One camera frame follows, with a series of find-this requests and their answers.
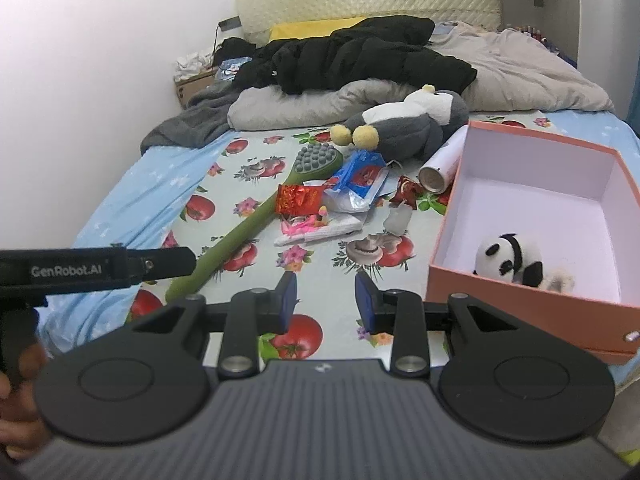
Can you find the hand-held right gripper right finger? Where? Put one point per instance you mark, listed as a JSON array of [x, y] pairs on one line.
[[364, 305]]

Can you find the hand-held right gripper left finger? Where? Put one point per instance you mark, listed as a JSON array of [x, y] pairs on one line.
[[288, 301]]

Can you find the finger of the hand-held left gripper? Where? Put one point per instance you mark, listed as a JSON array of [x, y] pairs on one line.
[[165, 262]]

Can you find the red foil packet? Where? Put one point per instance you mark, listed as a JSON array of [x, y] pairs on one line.
[[300, 199]]

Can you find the crinkled candy wrapper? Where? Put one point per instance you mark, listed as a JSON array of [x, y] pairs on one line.
[[407, 191]]

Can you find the blue plastic bag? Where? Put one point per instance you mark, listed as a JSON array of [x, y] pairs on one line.
[[357, 175]]

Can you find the pink cardboard box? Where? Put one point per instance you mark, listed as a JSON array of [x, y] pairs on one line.
[[525, 310]]

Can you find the person's left hand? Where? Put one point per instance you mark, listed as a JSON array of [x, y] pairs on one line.
[[20, 437]]

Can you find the fruit print bed sheet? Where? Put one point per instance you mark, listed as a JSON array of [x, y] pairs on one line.
[[325, 270]]

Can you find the pink plastic trinket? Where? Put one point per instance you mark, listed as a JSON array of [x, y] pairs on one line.
[[300, 226]]

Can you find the light blue bed sheet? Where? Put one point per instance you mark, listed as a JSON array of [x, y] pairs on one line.
[[130, 195]]

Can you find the green massage brush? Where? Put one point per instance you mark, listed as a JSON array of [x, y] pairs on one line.
[[240, 232]]

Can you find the white folded tissues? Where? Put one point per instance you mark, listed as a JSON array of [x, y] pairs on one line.
[[335, 228]]

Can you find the small clear packet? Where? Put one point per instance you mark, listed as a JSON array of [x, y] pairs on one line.
[[397, 220]]

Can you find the small panda plush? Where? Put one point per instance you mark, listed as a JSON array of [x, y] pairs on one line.
[[505, 255]]

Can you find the grey blanket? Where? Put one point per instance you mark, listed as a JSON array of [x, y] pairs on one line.
[[200, 115]]

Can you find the white spray can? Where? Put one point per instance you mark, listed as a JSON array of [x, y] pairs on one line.
[[440, 165]]

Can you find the grey penguin plush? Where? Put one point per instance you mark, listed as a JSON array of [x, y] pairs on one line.
[[410, 125]]

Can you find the white crumpled cloth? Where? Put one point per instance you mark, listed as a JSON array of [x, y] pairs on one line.
[[192, 62]]

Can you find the blue printed packet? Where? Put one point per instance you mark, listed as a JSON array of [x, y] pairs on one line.
[[230, 67]]

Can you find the black jacket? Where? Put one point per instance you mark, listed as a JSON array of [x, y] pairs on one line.
[[350, 60]]

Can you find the yellow pillow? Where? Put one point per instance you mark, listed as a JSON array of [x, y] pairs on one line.
[[305, 27]]

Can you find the beige duvet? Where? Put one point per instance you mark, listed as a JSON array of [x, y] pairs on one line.
[[525, 75]]

